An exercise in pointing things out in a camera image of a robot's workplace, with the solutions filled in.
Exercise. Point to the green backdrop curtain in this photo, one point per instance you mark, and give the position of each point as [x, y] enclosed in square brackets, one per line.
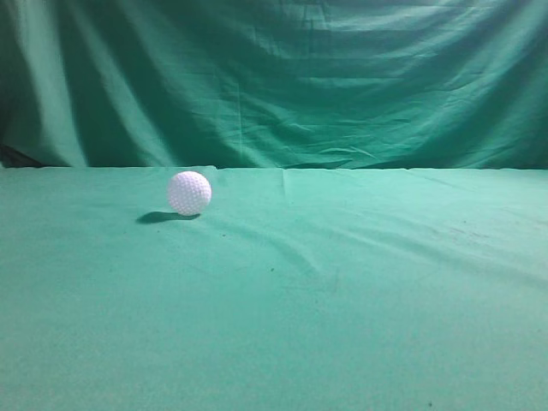
[274, 84]

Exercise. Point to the green table cloth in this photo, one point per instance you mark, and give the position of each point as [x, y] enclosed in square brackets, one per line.
[294, 290]

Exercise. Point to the white dimpled golf ball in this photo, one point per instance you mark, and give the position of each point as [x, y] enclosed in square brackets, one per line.
[189, 193]

